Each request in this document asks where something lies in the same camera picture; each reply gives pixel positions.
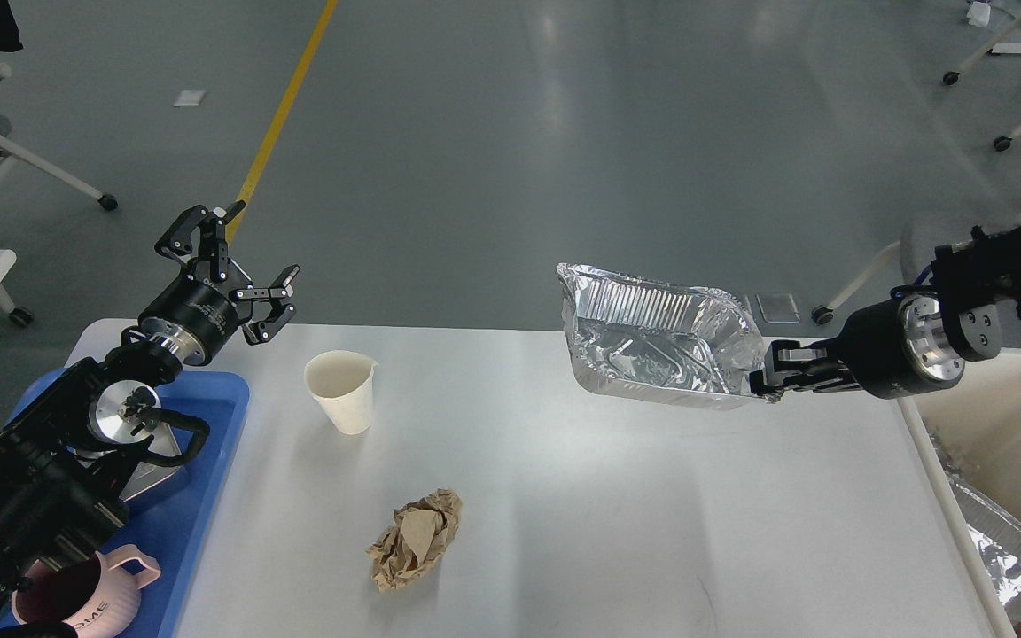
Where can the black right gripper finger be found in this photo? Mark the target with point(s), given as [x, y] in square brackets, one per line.
[799, 356]
[776, 383]

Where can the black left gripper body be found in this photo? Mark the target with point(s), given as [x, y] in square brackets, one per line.
[197, 314]

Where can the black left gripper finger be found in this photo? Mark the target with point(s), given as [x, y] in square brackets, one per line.
[197, 241]
[278, 296]

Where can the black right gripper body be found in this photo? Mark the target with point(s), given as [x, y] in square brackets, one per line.
[898, 348]

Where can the white paper cup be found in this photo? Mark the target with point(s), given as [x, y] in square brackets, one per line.
[341, 382]

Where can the aluminium foil tray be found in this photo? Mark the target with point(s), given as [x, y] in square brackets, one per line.
[650, 341]

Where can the steel rectangular container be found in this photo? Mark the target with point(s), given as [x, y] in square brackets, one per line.
[146, 478]

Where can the pink mug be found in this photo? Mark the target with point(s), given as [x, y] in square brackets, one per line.
[99, 597]

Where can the brown paper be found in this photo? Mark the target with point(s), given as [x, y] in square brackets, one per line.
[418, 538]

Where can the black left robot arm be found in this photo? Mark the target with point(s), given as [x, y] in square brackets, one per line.
[66, 457]

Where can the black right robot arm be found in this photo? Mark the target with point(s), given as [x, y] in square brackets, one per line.
[969, 280]

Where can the grey office chair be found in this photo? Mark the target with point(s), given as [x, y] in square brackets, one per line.
[914, 250]

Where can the white plastic bin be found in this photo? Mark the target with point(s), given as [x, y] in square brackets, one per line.
[978, 424]

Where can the blue plastic tray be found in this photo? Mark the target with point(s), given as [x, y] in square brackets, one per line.
[171, 528]

